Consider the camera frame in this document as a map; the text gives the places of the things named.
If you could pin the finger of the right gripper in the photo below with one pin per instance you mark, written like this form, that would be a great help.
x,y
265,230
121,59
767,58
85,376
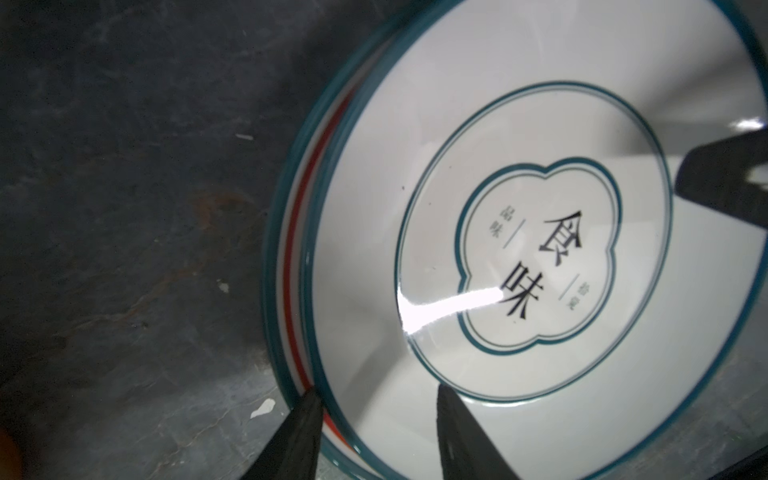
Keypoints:
x,y
721,176

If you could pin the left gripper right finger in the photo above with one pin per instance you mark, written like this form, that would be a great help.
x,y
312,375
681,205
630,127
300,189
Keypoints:
x,y
466,452

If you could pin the plate with clover emblem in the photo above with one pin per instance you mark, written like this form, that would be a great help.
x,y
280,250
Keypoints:
x,y
496,214

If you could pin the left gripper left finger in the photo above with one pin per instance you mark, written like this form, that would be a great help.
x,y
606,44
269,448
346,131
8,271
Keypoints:
x,y
292,453

